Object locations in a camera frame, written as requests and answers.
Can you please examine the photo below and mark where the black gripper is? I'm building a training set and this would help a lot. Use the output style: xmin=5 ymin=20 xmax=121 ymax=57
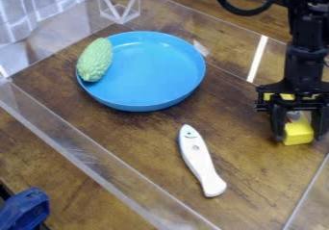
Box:
xmin=255 ymin=80 xmax=329 ymax=141

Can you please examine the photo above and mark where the yellow toy brick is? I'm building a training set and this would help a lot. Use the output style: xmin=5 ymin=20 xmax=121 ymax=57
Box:
xmin=277 ymin=111 xmax=313 ymax=145

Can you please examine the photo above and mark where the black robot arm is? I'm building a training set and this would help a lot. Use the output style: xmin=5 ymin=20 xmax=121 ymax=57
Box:
xmin=255 ymin=0 xmax=329 ymax=141

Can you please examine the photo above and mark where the blue round tray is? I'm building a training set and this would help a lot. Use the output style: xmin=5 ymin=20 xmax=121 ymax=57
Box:
xmin=79 ymin=31 xmax=206 ymax=112

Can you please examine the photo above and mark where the green bumpy toy gourd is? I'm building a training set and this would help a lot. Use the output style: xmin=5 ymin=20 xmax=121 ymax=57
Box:
xmin=77 ymin=38 xmax=113 ymax=82

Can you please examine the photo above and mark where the blue clamp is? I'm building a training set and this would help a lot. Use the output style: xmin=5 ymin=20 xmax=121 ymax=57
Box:
xmin=0 ymin=187 xmax=49 ymax=230

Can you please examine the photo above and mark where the black cable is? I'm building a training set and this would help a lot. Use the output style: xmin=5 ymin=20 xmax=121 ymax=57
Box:
xmin=208 ymin=0 xmax=275 ymax=17

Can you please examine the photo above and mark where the clear acrylic enclosure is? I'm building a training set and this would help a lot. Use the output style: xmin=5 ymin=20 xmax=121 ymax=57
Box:
xmin=0 ymin=0 xmax=329 ymax=230

